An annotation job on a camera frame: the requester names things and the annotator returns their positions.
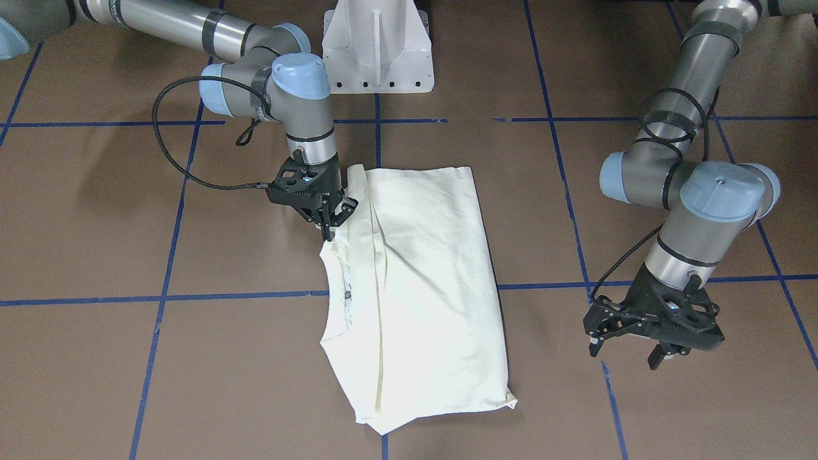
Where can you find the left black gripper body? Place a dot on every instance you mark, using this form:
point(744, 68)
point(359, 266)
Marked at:
point(636, 293)

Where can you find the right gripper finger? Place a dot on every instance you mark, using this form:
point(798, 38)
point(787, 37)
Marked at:
point(328, 221)

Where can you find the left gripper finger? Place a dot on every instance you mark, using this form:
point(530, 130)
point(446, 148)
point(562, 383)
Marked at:
point(597, 339)
point(660, 353)

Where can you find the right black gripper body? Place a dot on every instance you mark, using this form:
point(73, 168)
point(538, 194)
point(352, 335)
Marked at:
point(330, 183)

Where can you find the cream long-sleeve cat T-shirt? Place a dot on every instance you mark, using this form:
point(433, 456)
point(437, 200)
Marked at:
point(414, 326)

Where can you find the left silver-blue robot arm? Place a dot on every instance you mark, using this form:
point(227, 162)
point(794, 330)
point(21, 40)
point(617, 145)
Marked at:
point(708, 202)

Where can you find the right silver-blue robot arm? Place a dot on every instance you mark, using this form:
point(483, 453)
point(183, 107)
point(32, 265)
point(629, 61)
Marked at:
point(261, 73)

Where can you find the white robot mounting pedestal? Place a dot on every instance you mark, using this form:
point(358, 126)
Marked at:
point(377, 47)

